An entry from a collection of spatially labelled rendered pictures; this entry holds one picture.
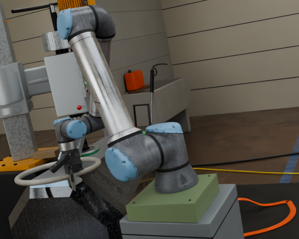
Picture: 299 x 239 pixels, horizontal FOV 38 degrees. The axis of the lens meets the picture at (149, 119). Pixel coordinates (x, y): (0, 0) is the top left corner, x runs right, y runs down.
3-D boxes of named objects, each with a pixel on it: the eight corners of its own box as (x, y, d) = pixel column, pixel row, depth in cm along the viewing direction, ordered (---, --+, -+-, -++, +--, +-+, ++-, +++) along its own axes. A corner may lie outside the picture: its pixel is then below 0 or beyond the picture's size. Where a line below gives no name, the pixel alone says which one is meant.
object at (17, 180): (32, 169, 272) (31, 164, 272) (107, 156, 267) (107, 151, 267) (0, 192, 223) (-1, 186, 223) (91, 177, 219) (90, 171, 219)
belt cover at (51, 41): (73, 52, 379) (69, 33, 376) (100, 47, 377) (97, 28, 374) (39, 59, 285) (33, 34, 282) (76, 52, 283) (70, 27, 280)
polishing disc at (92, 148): (93, 153, 297) (92, 151, 297) (64, 157, 302) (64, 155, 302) (102, 144, 317) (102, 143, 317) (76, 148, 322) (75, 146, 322)
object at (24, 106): (-16, 121, 346) (-29, 71, 339) (12, 111, 378) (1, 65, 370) (19, 116, 333) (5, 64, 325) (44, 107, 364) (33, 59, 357)
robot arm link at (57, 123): (57, 120, 215) (50, 119, 223) (62, 144, 216) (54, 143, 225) (74, 115, 220) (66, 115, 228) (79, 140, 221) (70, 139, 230)
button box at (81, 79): (85, 96, 299) (76, 55, 293) (88, 95, 298) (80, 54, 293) (82, 97, 291) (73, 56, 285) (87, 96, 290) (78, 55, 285)
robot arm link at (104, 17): (107, -4, 188) (100, 119, 229) (83, 1, 182) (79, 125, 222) (123, 7, 182) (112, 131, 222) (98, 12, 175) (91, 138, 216)
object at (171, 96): (126, 155, 610) (114, 96, 595) (162, 131, 724) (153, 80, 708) (166, 153, 582) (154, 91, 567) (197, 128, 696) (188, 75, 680)
